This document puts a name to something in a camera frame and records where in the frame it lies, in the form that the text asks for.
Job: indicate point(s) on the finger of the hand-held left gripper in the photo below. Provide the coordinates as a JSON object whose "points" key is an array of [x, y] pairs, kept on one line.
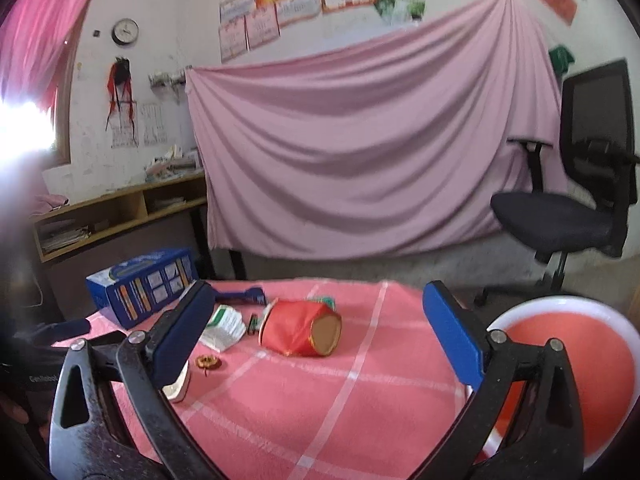
{"points": [[70, 328]]}

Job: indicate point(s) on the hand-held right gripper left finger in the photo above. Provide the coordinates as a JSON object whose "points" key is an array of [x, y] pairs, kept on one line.
{"points": [[180, 332]]}

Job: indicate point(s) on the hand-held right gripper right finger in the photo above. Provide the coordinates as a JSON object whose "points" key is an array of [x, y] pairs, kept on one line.
{"points": [[452, 335]]}

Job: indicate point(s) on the white and green packet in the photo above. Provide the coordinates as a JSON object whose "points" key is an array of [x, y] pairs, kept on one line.
{"points": [[222, 331]]}

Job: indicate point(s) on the white curved plastic piece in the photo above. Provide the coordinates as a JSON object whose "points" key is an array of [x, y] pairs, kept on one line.
{"points": [[177, 390]]}

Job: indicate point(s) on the blue cardboard box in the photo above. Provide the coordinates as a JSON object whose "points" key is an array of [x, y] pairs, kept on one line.
{"points": [[135, 285]]}

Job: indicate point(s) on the blue foil wrapper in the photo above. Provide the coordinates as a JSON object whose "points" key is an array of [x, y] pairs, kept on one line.
{"points": [[245, 296]]}

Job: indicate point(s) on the red cloth-wrapped can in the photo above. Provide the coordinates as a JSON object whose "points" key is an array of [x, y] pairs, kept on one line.
{"points": [[290, 330]]}

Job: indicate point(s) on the green snack packet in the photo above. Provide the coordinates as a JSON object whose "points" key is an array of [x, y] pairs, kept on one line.
{"points": [[328, 301]]}

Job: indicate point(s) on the red and white basin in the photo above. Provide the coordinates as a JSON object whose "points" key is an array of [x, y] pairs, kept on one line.
{"points": [[600, 360]]}

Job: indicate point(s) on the person's left hand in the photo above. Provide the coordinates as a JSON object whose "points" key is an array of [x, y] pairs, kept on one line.
{"points": [[14, 412]]}

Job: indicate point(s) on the pink cloth bundle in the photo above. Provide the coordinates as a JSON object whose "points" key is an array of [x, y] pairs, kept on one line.
{"points": [[47, 204]]}

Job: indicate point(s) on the thin pile of papers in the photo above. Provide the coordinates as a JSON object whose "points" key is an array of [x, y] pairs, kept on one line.
{"points": [[167, 204]]}

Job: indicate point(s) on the wooden desk with shelves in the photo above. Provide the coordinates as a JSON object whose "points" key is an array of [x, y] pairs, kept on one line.
{"points": [[120, 199]]}

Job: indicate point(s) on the pink checked tablecloth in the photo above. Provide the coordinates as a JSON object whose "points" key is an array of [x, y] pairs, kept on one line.
{"points": [[300, 410]]}

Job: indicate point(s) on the black office chair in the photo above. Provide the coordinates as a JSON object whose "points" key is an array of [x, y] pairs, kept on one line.
{"points": [[545, 220]]}

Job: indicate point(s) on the stack of books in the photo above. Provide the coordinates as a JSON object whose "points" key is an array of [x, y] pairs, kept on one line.
{"points": [[172, 165]]}

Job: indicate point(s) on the pink hanging sheet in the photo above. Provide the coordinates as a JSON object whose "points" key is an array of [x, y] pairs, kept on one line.
{"points": [[360, 150]]}

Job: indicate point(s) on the wooden framed window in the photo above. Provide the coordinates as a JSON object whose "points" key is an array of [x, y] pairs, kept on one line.
{"points": [[65, 110]]}

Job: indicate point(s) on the pink curtain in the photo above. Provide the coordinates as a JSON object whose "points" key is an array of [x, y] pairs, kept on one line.
{"points": [[40, 20]]}

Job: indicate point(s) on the green photo print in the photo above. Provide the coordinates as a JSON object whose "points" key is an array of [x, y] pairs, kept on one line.
{"points": [[412, 9], [387, 6]]}

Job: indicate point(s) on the white wall calendar sheet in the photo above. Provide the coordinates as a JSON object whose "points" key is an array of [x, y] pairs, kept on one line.
{"points": [[154, 125], [125, 137]]}

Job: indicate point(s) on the red tassel wall ornament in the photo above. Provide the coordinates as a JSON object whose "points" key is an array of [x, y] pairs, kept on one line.
{"points": [[120, 80]]}

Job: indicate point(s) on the green wall hanger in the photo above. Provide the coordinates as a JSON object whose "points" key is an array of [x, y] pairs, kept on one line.
{"points": [[561, 60]]}

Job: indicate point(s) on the round wall clock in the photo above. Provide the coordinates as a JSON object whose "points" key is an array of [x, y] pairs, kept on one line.
{"points": [[125, 32]]}

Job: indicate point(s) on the group of wall certificates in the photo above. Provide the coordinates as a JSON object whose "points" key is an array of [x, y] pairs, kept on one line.
{"points": [[280, 5]]}

